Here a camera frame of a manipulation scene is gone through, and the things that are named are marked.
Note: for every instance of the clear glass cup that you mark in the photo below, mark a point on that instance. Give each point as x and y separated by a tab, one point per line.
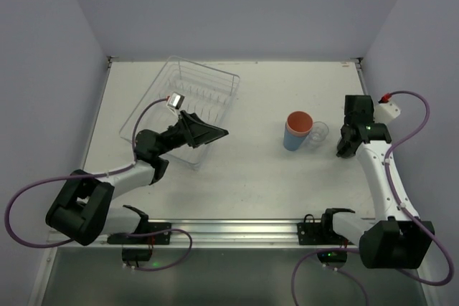
317	135

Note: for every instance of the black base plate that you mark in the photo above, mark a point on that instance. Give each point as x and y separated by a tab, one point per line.
313	231
162	235

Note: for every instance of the blue plastic cup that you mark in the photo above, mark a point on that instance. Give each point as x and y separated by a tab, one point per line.
292	140

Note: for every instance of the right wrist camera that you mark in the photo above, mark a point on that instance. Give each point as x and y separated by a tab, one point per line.
386	112

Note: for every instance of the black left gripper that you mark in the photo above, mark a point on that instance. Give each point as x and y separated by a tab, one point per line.
186	129

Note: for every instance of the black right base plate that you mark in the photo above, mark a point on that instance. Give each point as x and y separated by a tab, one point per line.
313	231

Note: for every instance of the pink plastic cup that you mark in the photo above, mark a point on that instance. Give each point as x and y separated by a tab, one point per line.
299	124

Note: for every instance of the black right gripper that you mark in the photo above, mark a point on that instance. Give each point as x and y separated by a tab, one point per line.
345	147

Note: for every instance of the aluminium mounting rail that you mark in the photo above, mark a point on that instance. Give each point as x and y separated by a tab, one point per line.
208	233

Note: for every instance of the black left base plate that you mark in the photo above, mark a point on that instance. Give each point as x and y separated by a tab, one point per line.
162	235

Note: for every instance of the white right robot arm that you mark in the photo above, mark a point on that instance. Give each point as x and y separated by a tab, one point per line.
395	241

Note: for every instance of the clear plastic dish rack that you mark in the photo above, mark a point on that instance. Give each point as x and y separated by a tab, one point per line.
208	92

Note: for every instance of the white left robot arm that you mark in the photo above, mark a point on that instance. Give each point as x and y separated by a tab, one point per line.
83	210

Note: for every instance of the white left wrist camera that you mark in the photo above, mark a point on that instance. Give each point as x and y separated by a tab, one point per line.
175	100

